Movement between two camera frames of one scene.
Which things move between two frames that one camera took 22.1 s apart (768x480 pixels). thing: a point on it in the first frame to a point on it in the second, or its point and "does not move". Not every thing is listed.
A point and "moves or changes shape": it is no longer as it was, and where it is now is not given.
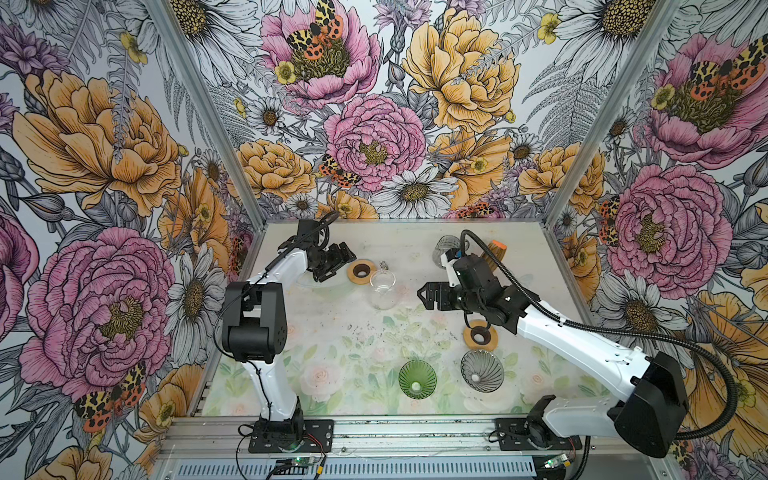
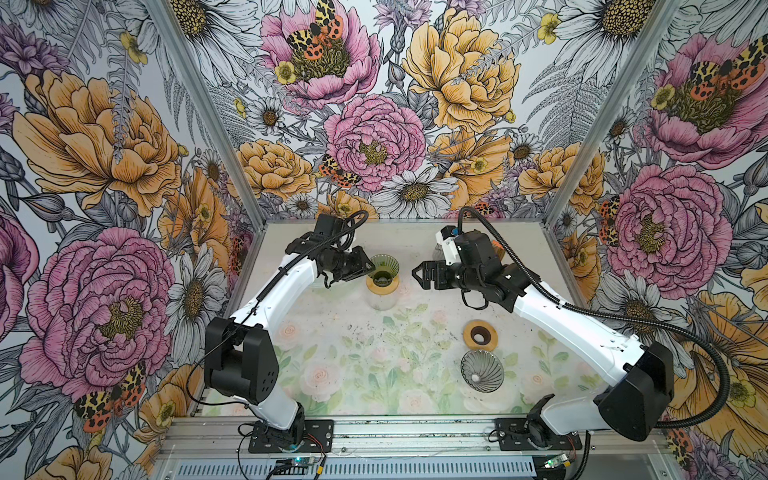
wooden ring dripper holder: x=359 y=271 moves or changes shape
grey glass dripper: x=482 y=371 does not move
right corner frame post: x=649 y=39 does not move
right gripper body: x=450 y=297 to x=456 y=276
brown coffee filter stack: x=500 y=249 does not move
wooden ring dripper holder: x=480 y=327 does not move
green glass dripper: x=417 y=379 to x=386 y=268
